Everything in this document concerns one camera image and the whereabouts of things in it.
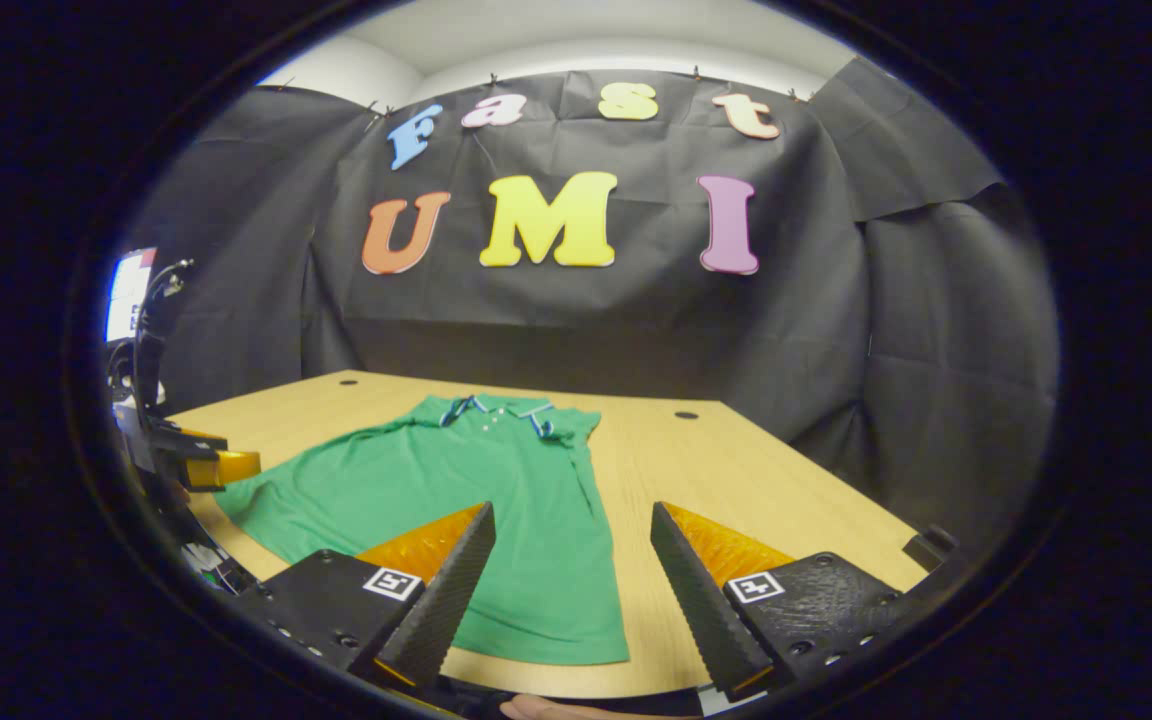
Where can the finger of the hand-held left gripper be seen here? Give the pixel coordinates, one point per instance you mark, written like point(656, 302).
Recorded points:
point(231, 466)

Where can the green T-shirt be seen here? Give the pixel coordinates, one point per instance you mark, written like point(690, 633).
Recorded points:
point(496, 500)

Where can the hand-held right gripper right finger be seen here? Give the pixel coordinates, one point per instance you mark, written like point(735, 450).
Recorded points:
point(706, 620)

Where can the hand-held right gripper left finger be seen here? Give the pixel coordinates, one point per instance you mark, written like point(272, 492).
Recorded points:
point(441, 610)

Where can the computer monitor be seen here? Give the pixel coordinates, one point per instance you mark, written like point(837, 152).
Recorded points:
point(126, 300)

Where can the black backdrop cloth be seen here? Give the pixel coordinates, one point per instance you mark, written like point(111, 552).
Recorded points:
point(786, 330)

